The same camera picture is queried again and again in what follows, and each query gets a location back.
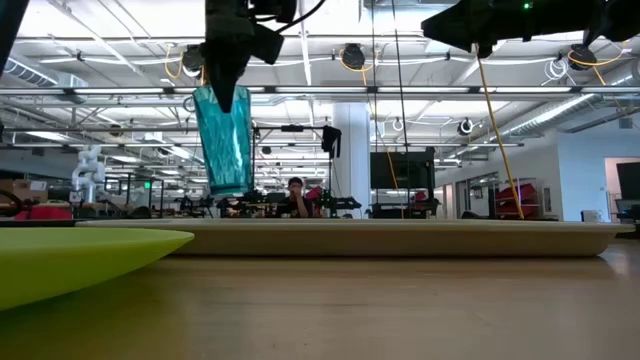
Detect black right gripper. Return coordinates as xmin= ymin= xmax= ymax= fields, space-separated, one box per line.
xmin=420 ymin=0 xmax=601 ymax=58

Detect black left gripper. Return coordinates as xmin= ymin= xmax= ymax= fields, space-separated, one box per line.
xmin=204 ymin=0 xmax=285 ymax=114

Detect teal plastic cup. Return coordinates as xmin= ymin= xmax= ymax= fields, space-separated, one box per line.
xmin=192 ymin=84 xmax=253 ymax=197

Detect beige plastic tray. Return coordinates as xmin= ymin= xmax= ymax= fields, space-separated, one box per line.
xmin=74 ymin=218 xmax=622 ymax=258

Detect lime green plate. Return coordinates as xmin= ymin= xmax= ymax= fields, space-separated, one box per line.
xmin=0 ymin=227 xmax=195 ymax=312

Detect black hanging cloth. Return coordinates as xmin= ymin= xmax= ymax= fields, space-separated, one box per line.
xmin=321 ymin=125 xmax=343 ymax=160

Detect person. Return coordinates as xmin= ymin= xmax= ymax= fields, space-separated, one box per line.
xmin=277 ymin=176 xmax=316 ymax=219

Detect black monitor screen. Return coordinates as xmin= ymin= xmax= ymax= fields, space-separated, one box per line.
xmin=369 ymin=151 xmax=436 ymax=191

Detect red storage bins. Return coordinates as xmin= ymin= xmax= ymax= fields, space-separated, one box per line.
xmin=494 ymin=182 xmax=540 ymax=220

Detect red crate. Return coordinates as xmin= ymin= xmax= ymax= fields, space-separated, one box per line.
xmin=13 ymin=203 xmax=74 ymax=221

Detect cardboard box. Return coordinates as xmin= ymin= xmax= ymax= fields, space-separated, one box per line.
xmin=0 ymin=179 xmax=49 ymax=204

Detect black ceiling cable reel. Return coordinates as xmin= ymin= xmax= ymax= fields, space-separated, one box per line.
xmin=568 ymin=43 xmax=599 ymax=71
xmin=342 ymin=43 xmax=366 ymax=71
xmin=181 ymin=44 xmax=207 ymax=76

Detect black robot rig frame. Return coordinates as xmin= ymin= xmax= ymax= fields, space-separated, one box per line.
xmin=251 ymin=124 xmax=344 ymax=219

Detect black hanging cable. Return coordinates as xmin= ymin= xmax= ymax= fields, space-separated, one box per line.
xmin=391 ymin=0 xmax=412 ymax=219

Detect yellow hanging cable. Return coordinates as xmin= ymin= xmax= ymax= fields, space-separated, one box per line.
xmin=476 ymin=53 xmax=525 ymax=220

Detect black wall screen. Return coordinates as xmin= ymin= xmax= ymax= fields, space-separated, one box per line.
xmin=615 ymin=162 xmax=640 ymax=201

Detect black aluminium table frame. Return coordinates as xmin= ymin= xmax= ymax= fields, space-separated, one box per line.
xmin=0 ymin=218 xmax=640 ymax=239

